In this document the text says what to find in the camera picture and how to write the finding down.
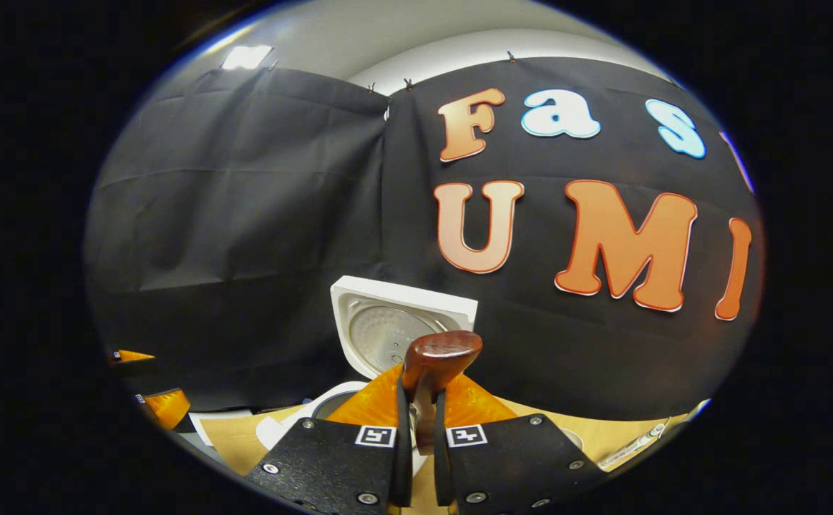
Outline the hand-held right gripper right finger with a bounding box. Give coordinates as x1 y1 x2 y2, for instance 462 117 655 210
432 372 607 515

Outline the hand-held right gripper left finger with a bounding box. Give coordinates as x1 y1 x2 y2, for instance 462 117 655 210
245 363 411 515

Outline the brown wooden spoon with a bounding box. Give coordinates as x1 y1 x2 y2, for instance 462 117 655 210
402 330 484 455

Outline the white rice cooker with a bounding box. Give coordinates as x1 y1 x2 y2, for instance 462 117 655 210
255 275 479 476

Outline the black backdrop cloth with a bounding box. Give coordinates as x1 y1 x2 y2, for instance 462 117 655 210
86 57 766 423

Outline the ceiling light panel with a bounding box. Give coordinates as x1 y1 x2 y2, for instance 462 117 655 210
221 45 274 71

